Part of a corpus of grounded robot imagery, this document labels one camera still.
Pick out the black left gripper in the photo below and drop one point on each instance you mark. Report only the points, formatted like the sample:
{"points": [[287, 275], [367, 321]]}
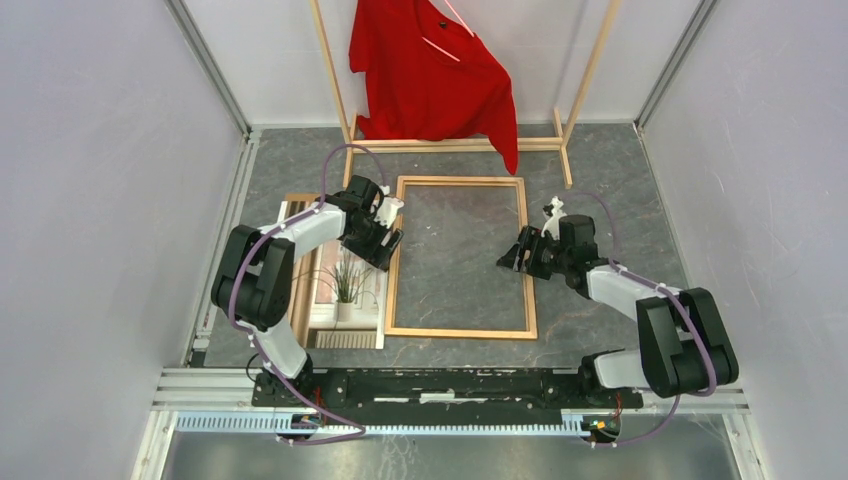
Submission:
{"points": [[377, 256]]}

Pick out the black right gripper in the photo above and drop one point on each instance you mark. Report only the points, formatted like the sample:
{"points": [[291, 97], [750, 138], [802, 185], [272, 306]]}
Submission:
{"points": [[530, 240]]}

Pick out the brown wooden picture frame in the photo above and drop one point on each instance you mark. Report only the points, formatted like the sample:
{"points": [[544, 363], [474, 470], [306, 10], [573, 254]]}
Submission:
{"points": [[529, 315]]}

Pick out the plant photo print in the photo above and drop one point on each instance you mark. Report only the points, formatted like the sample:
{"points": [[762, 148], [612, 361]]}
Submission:
{"points": [[338, 300]]}

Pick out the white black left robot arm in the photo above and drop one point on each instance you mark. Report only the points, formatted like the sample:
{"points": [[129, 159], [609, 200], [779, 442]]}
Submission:
{"points": [[253, 283]]}

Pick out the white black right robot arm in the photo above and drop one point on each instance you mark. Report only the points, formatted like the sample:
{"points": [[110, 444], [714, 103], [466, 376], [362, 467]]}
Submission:
{"points": [[683, 346]]}

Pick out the light wooden clothes rack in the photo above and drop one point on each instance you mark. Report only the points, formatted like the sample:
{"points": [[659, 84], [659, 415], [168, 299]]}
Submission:
{"points": [[556, 143]]}

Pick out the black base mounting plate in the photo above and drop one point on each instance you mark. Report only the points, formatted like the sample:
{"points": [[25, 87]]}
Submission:
{"points": [[445, 397]]}

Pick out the red t-shirt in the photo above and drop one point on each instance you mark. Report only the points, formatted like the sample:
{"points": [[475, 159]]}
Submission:
{"points": [[416, 93]]}

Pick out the pink clothes hanger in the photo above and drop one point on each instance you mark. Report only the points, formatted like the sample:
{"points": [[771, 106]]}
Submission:
{"points": [[443, 29]]}

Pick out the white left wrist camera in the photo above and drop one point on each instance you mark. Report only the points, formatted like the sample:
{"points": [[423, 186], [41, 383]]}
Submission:
{"points": [[388, 209]]}

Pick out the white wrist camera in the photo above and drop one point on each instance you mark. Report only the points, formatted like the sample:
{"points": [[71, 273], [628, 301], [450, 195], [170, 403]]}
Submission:
{"points": [[388, 209], [553, 212]]}

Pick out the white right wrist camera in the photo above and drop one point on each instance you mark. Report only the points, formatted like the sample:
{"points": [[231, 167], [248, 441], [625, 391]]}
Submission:
{"points": [[553, 212]]}

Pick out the grey slotted cable duct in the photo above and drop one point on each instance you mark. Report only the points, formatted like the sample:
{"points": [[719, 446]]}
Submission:
{"points": [[300, 423]]}

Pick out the aluminium rail frame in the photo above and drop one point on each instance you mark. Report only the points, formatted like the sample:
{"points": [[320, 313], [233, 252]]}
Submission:
{"points": [[697, 438]]}

